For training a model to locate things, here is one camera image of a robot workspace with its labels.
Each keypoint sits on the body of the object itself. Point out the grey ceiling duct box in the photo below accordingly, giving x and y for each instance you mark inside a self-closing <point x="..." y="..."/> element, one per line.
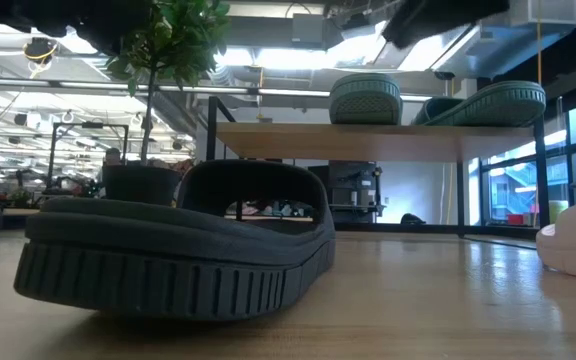
<point x="308" y="30"/>

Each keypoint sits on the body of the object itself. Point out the green rubber slide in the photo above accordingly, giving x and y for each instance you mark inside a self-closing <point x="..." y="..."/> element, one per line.
<point x="498" y="105"/>
<point x="365" y="100"/>

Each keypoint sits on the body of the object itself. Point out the small red box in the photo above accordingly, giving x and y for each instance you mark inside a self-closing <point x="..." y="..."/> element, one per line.
<point x="516" y="220"/>

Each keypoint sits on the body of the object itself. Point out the wooden shelf with black legs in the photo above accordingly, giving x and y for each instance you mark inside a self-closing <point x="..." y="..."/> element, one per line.
<point x="368" y="142"/>

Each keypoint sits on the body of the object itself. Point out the dark lump on floor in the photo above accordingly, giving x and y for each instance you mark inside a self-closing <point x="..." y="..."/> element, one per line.
<point x="413" y="220"/>

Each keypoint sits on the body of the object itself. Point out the long grey ceiling pipe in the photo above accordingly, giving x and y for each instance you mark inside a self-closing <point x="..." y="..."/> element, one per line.
<point x="43" y="82"/>

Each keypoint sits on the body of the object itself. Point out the small red object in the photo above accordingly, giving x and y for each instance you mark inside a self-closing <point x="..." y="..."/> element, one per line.
<point x="81" y="190"/>

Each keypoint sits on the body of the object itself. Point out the person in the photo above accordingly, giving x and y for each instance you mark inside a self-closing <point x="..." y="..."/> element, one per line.
<point x="113" y="156"/>

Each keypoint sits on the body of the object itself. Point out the black equipment cabinet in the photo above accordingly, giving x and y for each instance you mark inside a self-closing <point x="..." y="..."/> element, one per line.
<point x="353" y="192"/>

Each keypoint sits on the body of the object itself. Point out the black metal stand frame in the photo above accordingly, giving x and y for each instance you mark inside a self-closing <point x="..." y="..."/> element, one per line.
<point x="88" y="125"/>

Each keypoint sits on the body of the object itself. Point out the black plant pot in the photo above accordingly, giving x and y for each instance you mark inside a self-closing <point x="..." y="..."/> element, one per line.
<point x="138" y="185"/>

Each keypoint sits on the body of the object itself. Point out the black metal rig frame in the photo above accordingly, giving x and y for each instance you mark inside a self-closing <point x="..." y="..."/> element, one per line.
<point x="418" y="229"/>

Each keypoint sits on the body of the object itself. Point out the small green background plant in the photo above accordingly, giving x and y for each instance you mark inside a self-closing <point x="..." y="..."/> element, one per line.
<point x="20" y="197"/>

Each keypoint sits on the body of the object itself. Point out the green leafy artificial plant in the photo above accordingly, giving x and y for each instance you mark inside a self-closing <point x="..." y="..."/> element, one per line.
<point x="178" y="40"/>

